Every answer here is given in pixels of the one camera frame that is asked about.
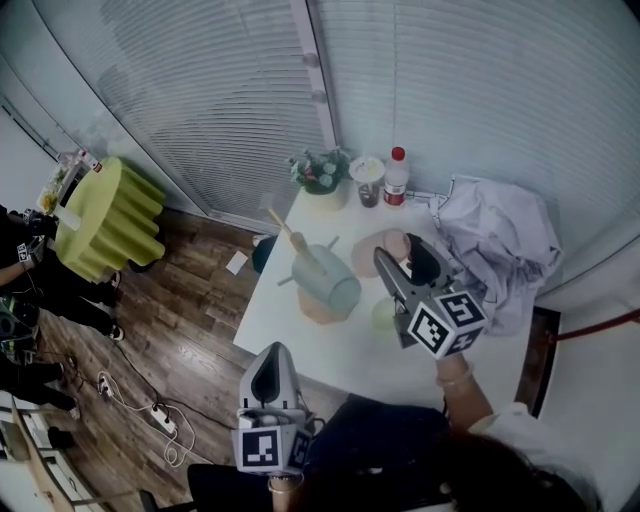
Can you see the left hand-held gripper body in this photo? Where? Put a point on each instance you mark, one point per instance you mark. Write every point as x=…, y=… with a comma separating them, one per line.
x=260, y=447

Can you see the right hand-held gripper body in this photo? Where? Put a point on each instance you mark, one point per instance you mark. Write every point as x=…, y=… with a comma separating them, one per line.
x=450, y=320

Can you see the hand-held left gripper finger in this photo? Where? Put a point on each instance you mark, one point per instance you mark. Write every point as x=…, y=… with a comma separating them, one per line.
x=292, y=397
x=244, y=397

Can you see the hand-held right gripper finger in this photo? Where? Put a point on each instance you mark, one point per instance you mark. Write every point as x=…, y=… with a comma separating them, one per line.
x=397, y=282
x=430, y=265

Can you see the pale green cup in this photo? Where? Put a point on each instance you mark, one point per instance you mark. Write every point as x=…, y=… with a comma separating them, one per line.
x=382, y=315

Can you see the pink cup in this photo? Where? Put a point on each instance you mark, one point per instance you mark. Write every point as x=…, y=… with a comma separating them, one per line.
x=370, y=255

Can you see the teal textured cup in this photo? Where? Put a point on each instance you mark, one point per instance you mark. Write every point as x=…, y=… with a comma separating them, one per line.
x=327, y=280

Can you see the wooden cup rack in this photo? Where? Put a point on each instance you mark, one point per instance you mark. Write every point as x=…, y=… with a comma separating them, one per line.
x=312, y=312

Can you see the person's right forearm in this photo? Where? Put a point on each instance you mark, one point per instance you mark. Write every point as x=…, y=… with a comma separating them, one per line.
x=465, y=405

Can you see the person's left forearm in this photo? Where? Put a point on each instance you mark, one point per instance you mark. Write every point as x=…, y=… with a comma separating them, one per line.
x=285, y=500

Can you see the clear lidded drink cup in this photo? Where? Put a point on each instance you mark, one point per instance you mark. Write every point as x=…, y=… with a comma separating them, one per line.
x=367, y=180

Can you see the pale wrist bangle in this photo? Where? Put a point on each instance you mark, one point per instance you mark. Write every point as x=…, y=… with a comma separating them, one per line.
x=272, y=485
x=467, y=374

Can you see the crumpled white cloth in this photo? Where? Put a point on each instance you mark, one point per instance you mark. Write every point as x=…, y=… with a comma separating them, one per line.
x=500, y=250

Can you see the long white power strip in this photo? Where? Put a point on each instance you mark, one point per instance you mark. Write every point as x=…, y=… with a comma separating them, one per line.
x=163, y=419

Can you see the red-capped plastic bottle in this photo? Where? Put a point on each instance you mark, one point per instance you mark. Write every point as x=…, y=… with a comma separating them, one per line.
x=92, y=161
x=396, y=180

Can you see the person's dark clothing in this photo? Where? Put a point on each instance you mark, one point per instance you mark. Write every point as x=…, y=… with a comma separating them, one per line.
x=380, y=430

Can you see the person's white shirt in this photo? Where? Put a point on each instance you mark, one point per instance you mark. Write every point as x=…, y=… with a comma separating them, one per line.
x=525, y=430

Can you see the potted flower plant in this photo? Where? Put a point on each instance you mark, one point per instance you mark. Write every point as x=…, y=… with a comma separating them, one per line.
x=320, y=172

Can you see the white paper sheet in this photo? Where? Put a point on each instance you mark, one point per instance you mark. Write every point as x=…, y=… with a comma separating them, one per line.
x=237, y=262

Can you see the dark bag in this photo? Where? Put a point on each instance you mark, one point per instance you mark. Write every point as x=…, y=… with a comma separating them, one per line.
x=264, y=255

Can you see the short white power strip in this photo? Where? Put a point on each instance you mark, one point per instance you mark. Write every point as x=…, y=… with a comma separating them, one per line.
x=105, y=386

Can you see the reddish-brown coat rack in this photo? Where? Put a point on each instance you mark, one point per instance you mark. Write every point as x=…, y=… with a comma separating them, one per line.
x=595, y=329

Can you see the glass partition with white blinds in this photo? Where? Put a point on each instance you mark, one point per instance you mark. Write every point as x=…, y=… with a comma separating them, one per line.
x=500, y=100

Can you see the light wooden desk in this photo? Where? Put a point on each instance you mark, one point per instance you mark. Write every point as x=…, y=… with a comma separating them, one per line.
x=30, y=450

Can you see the round table with green cloth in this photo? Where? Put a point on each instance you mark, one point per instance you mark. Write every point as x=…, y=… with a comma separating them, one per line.
x=95, y=210

